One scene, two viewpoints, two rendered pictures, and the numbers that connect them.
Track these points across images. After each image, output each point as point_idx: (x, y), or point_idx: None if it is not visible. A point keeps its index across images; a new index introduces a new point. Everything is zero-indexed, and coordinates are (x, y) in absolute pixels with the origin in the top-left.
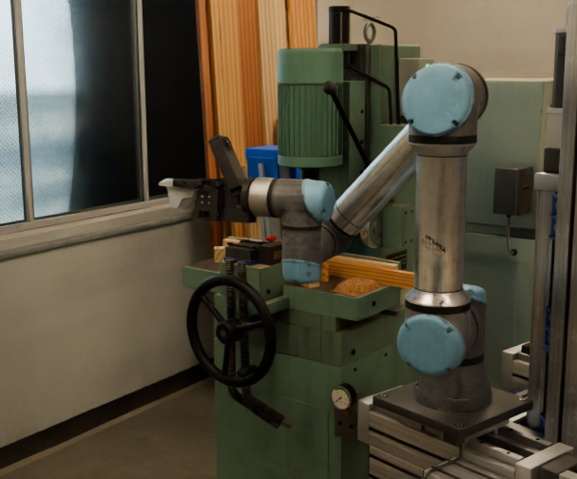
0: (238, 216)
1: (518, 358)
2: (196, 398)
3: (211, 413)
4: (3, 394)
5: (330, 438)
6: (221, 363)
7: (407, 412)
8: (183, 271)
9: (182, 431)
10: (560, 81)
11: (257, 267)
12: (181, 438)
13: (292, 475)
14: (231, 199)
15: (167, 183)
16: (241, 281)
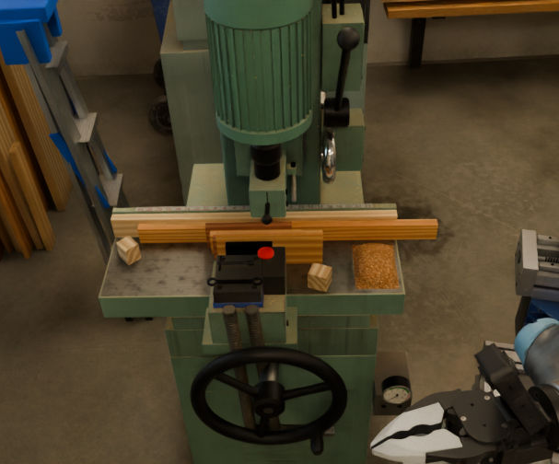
0: (535, 455)
1: (540, 270)
2: None
3: (10, 295)
4: None
5: (356, 410)
6: (187, 378)
7: None
8: (103, 303)
9: (0, 339)
10: None
11: (276, 308)
12: (9, 351)
13: (303, 444)
14: (522, 437)
15: (409, 459)
16: (293, 354)
